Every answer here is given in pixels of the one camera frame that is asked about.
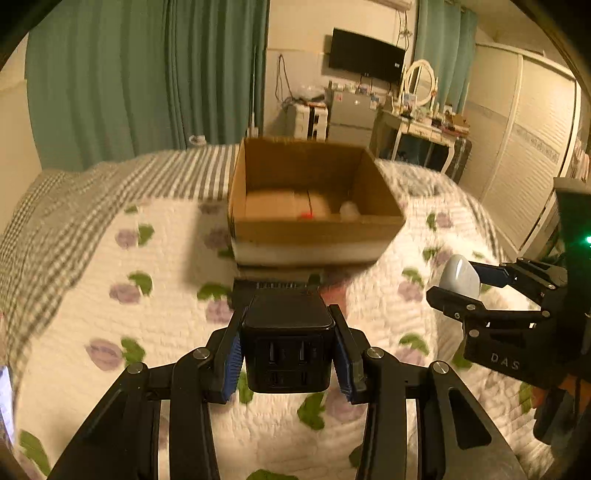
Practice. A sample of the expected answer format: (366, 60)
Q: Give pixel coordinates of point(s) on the green curtain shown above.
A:
(444, 50)
(138, 78)

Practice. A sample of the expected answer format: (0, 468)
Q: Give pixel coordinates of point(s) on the white plastic wrapper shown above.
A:
(349, 210)

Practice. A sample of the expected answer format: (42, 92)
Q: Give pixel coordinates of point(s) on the black suitcase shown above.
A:
(457, 159)

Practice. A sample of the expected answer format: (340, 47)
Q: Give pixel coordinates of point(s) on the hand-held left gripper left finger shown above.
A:
(231, 364)

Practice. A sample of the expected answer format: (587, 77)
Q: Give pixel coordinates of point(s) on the white sliding wardrobe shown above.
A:
(521, 147)

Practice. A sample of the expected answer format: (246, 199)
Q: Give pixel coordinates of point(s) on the floral quilted bedspread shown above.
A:
(138, 295)

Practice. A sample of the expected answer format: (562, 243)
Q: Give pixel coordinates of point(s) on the white dressing table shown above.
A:
(422, 134)

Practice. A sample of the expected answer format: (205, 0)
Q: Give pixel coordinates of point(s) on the black cube power adapter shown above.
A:
(286, 344)

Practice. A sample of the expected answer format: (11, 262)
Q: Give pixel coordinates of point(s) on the grey checked blanket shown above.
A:
(60, 221)

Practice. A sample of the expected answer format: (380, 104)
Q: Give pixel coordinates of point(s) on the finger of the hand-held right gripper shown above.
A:
(494, 273)
(466, 307)

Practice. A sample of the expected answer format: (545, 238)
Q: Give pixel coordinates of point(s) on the cardboard box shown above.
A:
(314, 207)

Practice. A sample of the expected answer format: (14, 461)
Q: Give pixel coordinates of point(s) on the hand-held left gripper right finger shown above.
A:
(342, 364)

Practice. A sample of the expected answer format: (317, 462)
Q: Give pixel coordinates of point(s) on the grey mini fridge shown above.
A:
(352, 115)

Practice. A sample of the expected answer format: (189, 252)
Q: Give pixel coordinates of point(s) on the wall-mounted black television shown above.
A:
(364, 54)

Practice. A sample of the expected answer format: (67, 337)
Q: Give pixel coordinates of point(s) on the oval vanity mirror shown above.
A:
(419, 83)

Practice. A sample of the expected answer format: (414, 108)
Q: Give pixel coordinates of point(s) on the white suitcase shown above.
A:
(305, 121)

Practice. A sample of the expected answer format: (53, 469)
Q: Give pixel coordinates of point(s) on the white earbud case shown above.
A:
(458, 279)

